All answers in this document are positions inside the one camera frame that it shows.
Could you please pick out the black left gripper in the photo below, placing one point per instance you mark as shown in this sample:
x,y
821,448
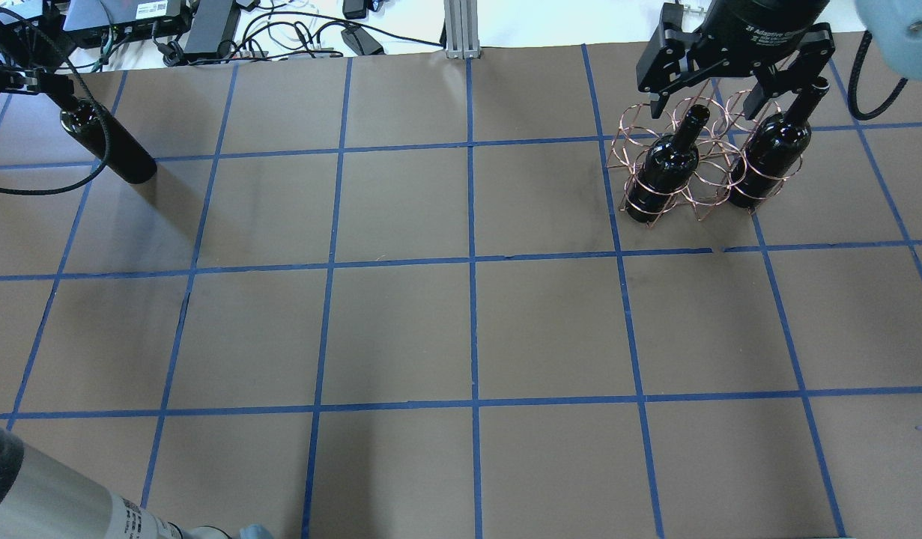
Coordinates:
x,y
28,79

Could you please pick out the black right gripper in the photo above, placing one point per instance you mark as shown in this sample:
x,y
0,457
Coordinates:
x,y
760,28

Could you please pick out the dark glass wine bottle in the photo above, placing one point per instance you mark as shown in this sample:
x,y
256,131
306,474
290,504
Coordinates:
x,y
100,133

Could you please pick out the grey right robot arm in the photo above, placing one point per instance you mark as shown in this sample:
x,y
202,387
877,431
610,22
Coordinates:
x,y
896,25

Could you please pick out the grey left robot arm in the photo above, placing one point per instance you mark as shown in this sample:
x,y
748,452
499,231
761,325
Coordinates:
x,y
333,313

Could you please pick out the dark wine bottle in basket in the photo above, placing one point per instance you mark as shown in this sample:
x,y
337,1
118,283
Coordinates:
x,y
667,167

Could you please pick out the black electronics box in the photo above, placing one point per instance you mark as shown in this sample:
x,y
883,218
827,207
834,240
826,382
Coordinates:
x,y
91,24

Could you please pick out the black power adapter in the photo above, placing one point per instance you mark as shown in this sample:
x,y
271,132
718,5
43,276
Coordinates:
x,y
361,42

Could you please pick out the copper wire wine basket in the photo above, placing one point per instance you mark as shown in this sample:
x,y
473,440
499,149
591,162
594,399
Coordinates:
x,y
706,152

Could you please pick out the aluminium frame post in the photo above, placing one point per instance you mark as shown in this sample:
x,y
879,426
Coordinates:
x,y
462,32

